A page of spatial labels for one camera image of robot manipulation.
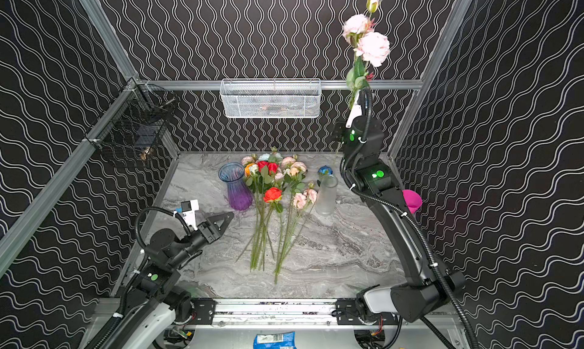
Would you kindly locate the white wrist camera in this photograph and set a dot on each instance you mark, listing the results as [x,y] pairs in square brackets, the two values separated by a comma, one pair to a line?
[187,210]
[356,111]

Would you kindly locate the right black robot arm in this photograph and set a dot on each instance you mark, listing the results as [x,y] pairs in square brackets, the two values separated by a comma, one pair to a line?
[430,284]

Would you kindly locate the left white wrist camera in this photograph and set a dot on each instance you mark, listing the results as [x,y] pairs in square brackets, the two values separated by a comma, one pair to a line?
[187,210]

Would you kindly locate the frosted clear glass vase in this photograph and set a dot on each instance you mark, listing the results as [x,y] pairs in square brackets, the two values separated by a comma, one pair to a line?
[326,200]

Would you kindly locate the blue rose flower stem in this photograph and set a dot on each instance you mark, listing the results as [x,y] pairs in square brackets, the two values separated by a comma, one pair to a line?
[325,171]

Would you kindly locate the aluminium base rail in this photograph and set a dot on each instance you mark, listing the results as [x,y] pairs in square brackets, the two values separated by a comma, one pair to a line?
[283,311]

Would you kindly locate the pink peony flower stem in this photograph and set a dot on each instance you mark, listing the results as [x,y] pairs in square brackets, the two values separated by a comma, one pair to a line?
[370,48]

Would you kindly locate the pink double flower stem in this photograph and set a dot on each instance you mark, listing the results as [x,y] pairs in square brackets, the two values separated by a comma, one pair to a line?
[302,199]

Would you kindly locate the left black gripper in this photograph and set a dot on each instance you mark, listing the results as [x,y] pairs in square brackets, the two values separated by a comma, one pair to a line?
[208,228]

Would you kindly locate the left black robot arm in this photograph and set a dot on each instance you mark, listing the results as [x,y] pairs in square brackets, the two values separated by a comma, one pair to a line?
[152,301]

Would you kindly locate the cream rose flower stem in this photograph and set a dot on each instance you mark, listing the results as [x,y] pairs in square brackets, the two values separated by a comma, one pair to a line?
[294,172]

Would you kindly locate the red rose lower stem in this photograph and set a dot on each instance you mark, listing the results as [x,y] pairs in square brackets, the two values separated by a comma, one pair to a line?
[267,205]

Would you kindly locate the black wire basket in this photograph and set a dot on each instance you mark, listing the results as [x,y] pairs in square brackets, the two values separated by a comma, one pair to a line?
[133,138]

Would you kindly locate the blue snack packet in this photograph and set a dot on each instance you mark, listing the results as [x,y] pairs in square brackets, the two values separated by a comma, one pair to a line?
[275,341]

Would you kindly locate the white wire mesh basket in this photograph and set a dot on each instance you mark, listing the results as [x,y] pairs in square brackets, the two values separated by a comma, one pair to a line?
[271,98]

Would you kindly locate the purple blue glass vase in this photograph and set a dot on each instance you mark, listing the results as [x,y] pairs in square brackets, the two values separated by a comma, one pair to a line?
[239,196]

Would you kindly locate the magenta plastic goblet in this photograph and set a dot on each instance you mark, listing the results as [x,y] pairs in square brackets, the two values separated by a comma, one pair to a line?
[413,200]

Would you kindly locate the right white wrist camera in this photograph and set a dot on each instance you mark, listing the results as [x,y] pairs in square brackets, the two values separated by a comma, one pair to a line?
[356,111]

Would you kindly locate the red roses bunch stem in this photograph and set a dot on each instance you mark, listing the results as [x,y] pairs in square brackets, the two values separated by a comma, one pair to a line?
[260,176]

